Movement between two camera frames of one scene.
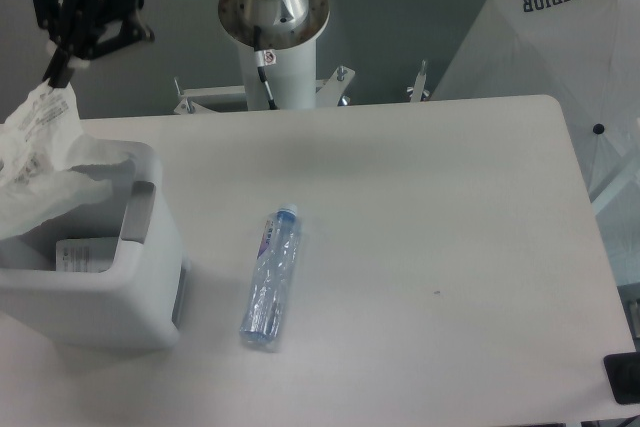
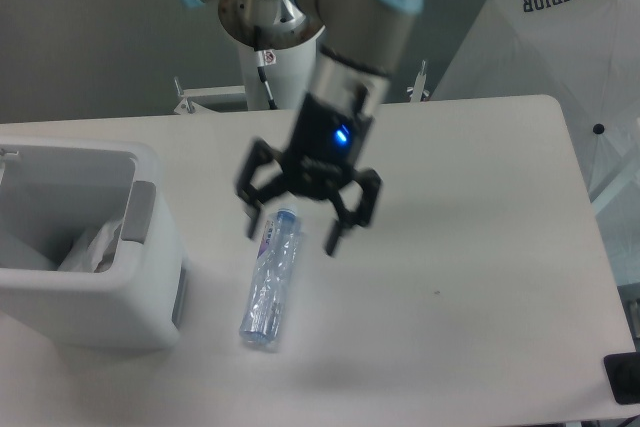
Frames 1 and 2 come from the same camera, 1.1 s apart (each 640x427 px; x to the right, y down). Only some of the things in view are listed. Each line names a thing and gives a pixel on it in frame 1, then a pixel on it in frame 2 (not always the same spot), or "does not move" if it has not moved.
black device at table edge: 623,375 does not move
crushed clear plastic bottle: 265,304 does not move
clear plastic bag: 40,141 -> 89,249
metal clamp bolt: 417,92 does not move
